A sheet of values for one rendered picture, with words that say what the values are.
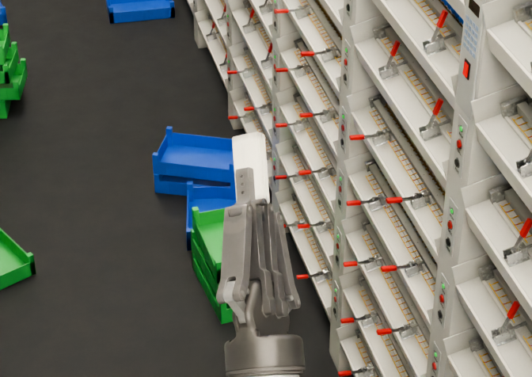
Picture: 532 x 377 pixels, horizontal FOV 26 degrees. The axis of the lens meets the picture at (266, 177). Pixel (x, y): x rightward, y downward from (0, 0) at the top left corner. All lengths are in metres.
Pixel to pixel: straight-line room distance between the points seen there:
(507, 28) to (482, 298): 0.58
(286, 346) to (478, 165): 1.19
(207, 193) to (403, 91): 1.64
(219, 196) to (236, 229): 3.05
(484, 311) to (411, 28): 0.61
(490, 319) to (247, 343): 1.27
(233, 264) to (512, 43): 1.05
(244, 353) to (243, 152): 0.20
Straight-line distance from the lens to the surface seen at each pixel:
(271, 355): 1.07
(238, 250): 1.07
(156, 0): 5.57
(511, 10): 2.07
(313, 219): 3.49
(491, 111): 2.16
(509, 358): 2.23
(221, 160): 4.20
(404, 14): 2.52
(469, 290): 2.36
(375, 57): 2.75
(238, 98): 4.46
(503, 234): 2.19
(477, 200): 2.26
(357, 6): 2.77
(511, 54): 1.99
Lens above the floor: 2.39
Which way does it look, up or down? 34 degrees down
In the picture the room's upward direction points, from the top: straight up
